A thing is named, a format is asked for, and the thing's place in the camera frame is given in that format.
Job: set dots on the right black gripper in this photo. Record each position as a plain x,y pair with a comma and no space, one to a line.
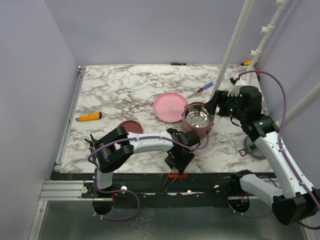
221,97

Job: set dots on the pink food tongs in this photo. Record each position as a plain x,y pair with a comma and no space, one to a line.
167,183

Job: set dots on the dark pink round lid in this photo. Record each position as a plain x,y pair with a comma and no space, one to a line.
132,126

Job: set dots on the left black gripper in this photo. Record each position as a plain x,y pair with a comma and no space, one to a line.
180,165

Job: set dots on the black pliers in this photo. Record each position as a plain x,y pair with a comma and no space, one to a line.
91,143

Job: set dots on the red sausage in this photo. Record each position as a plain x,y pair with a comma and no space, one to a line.
178,176

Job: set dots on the white pipe frame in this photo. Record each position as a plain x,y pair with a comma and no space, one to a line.
292,54

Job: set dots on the aluminium table edge rail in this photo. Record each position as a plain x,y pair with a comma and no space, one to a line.
69,120

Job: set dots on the red blue screwdriver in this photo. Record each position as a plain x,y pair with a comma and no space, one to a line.
201,89

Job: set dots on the pink steel lunch pot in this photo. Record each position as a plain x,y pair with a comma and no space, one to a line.
196,117

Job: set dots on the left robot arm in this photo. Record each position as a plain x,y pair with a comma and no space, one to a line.
112,150

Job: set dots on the green black screwdriver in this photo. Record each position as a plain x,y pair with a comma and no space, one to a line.
178,64

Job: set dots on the yellow utility knife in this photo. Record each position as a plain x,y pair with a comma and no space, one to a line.
90,117

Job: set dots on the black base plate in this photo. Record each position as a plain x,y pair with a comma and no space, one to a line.
144,190

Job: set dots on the transparent grey pot lid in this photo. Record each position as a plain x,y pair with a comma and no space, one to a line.
250,148

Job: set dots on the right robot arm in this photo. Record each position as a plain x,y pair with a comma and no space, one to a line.
296,198

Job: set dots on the pink food plate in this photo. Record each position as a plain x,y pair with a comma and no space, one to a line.
169,107

